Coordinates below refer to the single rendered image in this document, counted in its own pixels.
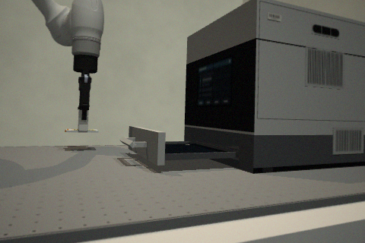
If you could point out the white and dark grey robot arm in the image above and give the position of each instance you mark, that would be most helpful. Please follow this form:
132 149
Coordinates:
85 21

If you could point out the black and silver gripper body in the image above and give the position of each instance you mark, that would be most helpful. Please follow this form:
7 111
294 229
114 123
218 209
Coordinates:
86 64

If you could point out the grey benchtop instrument with drawer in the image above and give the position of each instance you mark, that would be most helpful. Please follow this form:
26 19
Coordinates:
270 87

